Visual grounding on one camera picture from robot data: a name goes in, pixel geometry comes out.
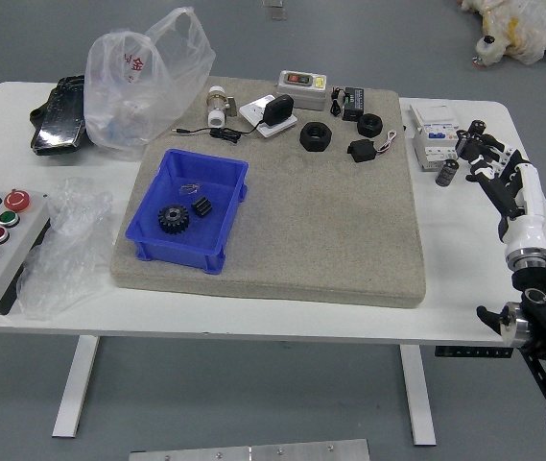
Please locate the grey switch box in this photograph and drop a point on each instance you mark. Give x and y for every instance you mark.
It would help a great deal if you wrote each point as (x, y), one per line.
(301, 91)

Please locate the grey-brown foam mat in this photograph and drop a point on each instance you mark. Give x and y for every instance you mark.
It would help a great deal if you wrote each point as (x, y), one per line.
(301, 240)

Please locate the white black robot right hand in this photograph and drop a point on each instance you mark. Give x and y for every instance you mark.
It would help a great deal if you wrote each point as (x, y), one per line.
(527, 211)

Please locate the crumpled clear plastic wrap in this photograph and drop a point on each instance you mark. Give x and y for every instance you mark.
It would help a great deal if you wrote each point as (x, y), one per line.
(61, 249)

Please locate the metal floor outlet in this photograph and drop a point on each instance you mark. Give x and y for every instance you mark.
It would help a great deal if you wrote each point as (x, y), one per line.
(274, 9)

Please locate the silver metal plate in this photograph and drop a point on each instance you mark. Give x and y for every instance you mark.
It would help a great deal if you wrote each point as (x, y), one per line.
(248, 452)

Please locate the plush toy in plastic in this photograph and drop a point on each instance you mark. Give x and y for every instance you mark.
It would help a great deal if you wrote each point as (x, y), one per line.
(527, 29)

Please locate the small black gear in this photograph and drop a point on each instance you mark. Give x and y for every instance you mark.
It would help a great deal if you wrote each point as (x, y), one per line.
(201, 207)

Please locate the black plastic tray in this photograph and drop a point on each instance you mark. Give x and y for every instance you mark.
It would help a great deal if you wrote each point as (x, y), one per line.
(59, 120)

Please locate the small clear packet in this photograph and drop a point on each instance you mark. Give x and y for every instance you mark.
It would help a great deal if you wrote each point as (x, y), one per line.
(189, 188)

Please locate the white wall socket plate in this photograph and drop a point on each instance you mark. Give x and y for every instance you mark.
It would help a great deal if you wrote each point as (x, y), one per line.
(251, 110)

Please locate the big black gear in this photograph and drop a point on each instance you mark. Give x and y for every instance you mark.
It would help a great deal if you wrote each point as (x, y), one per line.
(174, 220)

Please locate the brass valve with white ends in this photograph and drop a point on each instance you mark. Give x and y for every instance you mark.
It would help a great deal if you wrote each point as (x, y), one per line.
(216, 105)

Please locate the translucent bag with red print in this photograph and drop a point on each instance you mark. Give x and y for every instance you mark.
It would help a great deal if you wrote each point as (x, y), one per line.
(133, 96)

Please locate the black power adapter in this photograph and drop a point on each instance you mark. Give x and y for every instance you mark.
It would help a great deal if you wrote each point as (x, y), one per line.
(277, 110)

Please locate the blue plastic box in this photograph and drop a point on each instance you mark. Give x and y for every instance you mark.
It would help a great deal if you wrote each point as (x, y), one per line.
(181, 245)

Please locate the black cylindrical capacitor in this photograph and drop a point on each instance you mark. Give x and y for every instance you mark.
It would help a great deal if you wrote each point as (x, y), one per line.
(447, 173)
(477, 126)
(461, 139)

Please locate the black table control panel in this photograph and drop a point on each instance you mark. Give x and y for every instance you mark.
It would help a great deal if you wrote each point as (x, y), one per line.
(469, 352)

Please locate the big black hex nut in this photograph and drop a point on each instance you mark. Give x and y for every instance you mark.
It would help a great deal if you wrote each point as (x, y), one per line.
(315, 136)

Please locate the white table leg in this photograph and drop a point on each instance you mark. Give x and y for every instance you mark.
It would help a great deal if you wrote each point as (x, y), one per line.
(76, 384)
(419, 398)

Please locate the white circuit breaker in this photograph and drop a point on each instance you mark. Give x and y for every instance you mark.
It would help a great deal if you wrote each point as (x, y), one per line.
(433, 134)

